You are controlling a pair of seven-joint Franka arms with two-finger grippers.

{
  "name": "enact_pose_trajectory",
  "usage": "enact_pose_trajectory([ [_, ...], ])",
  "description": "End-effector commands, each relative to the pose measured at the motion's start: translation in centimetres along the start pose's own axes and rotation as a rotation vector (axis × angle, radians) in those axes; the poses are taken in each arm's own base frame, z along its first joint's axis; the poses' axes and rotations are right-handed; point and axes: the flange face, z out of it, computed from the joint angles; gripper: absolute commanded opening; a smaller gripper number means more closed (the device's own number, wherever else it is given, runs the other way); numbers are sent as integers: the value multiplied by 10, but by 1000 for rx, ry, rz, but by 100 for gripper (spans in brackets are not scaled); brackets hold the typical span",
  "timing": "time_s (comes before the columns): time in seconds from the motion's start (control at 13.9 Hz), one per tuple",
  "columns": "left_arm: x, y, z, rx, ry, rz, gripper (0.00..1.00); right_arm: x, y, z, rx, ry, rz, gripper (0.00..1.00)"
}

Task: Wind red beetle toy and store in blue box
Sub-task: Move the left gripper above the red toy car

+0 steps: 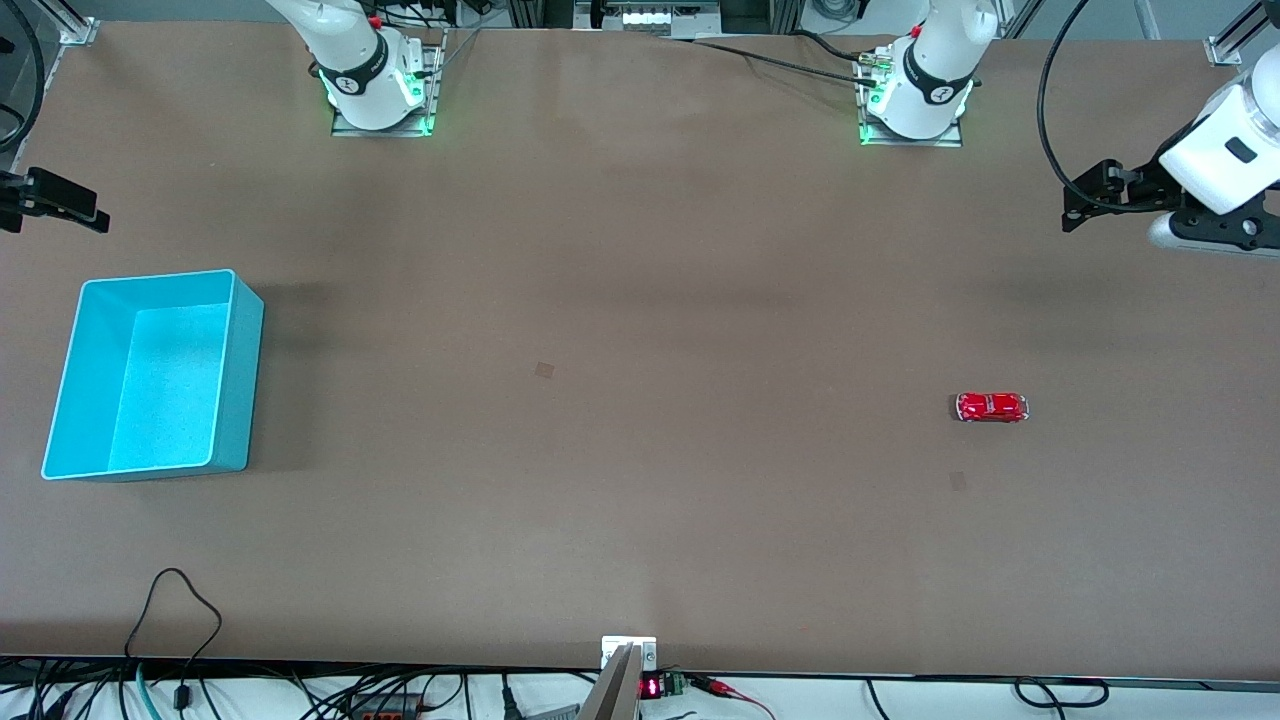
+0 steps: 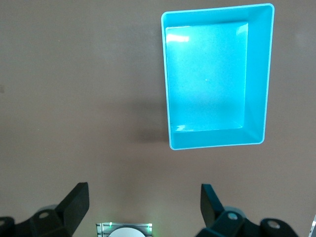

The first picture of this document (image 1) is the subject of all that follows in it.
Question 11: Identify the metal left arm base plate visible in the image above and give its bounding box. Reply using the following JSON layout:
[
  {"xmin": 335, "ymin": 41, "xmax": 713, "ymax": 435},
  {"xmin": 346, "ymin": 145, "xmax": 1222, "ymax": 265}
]
[{"xmin": 858, "ymin": 48, "xmax": 964, "ymax": 149}]

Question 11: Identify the turquoise blue plastic box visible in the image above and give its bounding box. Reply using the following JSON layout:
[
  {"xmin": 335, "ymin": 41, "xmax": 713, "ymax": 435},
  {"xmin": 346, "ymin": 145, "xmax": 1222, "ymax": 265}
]
[{"xmin": 41, "ymin": 268, "xmax": 266, "ymax": 483}]

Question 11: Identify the black cable coil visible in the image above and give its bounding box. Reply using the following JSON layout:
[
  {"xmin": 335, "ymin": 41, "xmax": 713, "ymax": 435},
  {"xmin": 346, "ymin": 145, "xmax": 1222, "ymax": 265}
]
[{"xmin": 864, "ymin": 676, "xmax": 1111, "ymax": 720}]

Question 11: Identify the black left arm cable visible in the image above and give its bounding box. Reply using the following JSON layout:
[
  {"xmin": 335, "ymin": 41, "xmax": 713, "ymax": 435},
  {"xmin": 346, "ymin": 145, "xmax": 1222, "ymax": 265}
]
[{"xmin": 1036, "ymin": 0, "xmax": 1186, "ymax": 213}]

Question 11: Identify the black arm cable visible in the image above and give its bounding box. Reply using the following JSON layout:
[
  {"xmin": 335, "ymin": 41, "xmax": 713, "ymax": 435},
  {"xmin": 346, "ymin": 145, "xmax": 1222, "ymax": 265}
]
[
  {"xmin": 1036, "ymin": 0, "xmax": 1186, "ymax": 213},
  {"xmin": 0, "ymin": 0, "xmax": 47, "ymax": 153}
]

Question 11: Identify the aluminium frame corner bracket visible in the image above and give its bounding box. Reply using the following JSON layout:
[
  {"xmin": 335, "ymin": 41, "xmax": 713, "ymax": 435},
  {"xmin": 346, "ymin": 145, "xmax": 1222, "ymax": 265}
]
[
  {"xmin": 40, "ymin": 0, "xmax": 102, "ymax": 47},
  {"xmin": 1204, "ymin": 0, "xmax": 1280, "ymax": 69}
]

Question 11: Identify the red clip lead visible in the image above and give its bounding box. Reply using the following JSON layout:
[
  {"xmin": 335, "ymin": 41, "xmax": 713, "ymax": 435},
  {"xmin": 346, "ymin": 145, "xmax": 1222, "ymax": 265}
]
[{"xmin": 690, "ymin": 676, "xmax": 777, "ymax": 719}]

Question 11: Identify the long black table cable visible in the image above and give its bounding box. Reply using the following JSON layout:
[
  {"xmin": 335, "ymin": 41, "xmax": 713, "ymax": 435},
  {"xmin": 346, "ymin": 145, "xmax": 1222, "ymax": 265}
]
[{"xmin": 655, "ymin": 36, "xmax": 881, "ymax": 89}]

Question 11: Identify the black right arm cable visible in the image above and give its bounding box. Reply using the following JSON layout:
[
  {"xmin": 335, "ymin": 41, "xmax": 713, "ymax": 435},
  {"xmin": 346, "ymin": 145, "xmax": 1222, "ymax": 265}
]
[{"xmin": 0, "ymin": 0, "xmax": 47, "ymax": 153}]

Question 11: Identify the grey lit rack unit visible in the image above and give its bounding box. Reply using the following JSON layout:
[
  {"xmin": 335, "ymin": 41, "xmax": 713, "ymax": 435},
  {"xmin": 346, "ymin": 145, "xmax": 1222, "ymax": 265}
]
[{"xmin": 574, "ymin": 0, "xmax": 723, "ymax": 37}]

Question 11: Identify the black looped cable with ferrite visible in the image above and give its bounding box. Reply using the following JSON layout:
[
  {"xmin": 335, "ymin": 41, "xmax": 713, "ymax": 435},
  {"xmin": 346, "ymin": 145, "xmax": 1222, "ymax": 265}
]
[{"xmin": 124, "ymin": 567, "xmax": 224, "ymax": 713}]

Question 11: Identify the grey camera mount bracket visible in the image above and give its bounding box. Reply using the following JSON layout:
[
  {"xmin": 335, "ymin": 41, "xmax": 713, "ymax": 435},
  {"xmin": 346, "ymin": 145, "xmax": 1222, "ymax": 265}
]
[{"xmin": 578, "ymin": 636, "xmax": 659, "ymax": 720}]

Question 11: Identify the orange black power strip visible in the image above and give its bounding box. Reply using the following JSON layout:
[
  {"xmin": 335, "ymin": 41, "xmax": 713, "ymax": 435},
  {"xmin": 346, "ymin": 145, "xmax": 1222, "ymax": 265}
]
[{"xmin": 345, "ymin": 692, "xmax": 426, "ymax": 720}]

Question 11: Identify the red beetle toy car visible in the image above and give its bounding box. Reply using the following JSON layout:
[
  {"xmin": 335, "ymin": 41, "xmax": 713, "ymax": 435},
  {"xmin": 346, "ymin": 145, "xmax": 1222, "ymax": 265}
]
[{"xmin": 954, "ymin": 391, "xmax": 1030, "ymax": 424}]

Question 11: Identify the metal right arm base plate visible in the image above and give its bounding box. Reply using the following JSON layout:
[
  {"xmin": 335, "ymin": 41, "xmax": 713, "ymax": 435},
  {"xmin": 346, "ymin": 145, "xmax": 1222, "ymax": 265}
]
[{"xmin": 331, "ymin": 28, "xmax": 438, "ymax": 139}]

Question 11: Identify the short black table cable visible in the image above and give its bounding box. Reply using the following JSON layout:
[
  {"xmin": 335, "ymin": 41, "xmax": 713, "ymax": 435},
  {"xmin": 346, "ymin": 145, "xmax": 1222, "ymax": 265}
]
[{"xmin": 795, "ymin": 30, "xmax": 866, "ymax": 63}]

